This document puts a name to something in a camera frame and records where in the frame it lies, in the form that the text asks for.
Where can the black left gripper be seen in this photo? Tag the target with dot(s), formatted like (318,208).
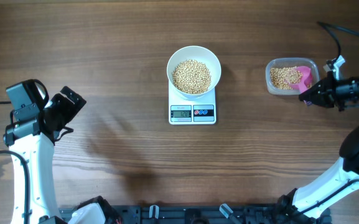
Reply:
(71,111)

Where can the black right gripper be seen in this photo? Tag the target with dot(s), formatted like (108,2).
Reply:
(326,95)

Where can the pink plastic scoop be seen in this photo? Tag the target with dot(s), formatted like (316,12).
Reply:
(304,81)

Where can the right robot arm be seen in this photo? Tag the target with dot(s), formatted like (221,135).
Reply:
(306,204)

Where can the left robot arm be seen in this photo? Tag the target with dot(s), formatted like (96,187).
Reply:
(38,121)

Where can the white digital kitchen scale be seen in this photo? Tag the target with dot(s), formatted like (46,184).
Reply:
(192,110)

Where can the white bowl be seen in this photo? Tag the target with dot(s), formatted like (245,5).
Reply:
(200,54)

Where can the soybeans in white bowl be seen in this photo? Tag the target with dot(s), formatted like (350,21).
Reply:
(192,77)

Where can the yellow soybeans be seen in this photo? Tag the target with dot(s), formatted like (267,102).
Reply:
(283,78)

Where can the clear plastic container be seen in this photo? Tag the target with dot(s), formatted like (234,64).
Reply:
(289,62)

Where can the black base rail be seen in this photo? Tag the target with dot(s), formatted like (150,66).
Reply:
(250,214)

